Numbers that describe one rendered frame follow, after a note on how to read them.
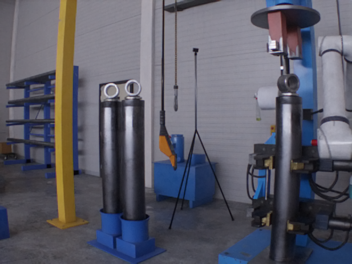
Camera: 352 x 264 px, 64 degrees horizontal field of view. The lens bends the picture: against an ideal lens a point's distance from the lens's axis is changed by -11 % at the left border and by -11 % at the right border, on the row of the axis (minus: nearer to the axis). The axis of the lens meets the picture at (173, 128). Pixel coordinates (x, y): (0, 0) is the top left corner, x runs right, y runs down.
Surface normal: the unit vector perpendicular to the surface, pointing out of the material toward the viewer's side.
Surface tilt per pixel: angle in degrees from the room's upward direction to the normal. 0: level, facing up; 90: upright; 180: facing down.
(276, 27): 90
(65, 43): 90
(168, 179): 90
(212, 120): 90
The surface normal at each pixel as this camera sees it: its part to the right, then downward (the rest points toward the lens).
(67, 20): 0.77, 0.01
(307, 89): -0.64, 0.02
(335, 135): -0.40, -0.43
